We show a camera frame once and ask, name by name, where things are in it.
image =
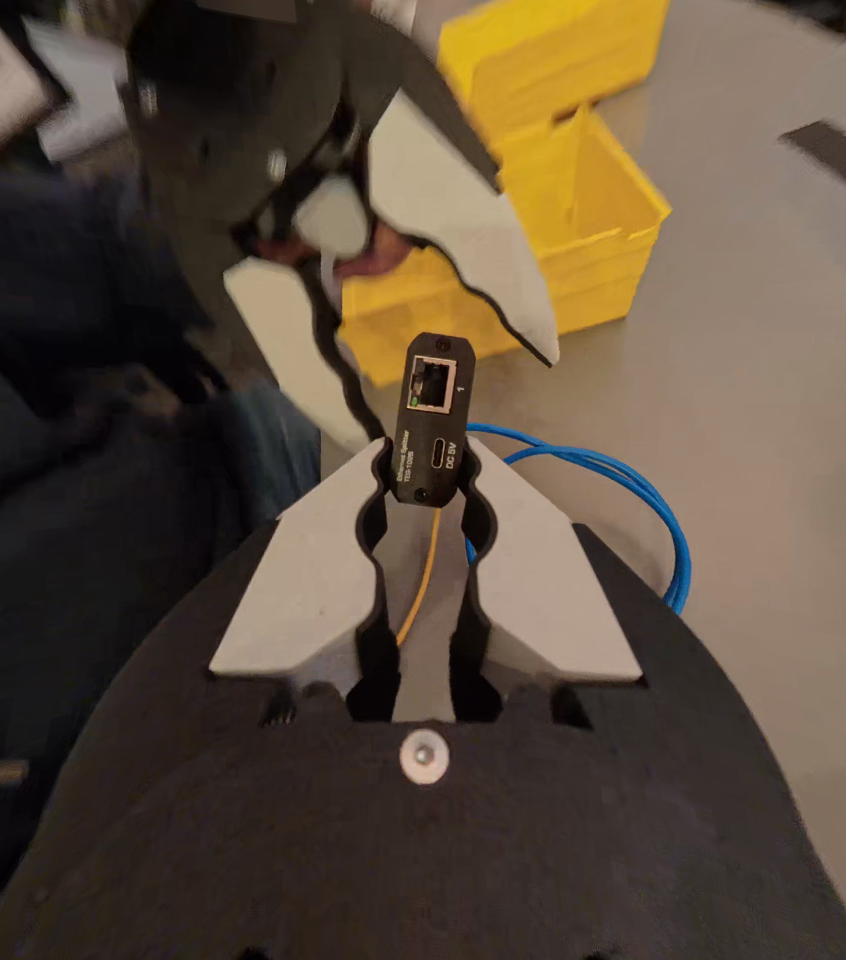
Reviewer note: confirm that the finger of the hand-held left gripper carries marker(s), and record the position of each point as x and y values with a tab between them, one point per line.
280	322
453	195

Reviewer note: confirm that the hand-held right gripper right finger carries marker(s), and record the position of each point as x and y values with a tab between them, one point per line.
550	600

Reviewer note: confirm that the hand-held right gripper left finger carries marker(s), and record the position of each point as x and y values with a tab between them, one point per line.
295	592

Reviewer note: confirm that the yellow plastic bin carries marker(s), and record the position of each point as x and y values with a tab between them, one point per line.
603	255

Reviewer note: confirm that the black network switch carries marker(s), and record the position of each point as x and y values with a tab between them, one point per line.
427	457

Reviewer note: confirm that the person's leg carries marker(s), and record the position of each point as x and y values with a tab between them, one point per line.
273	450

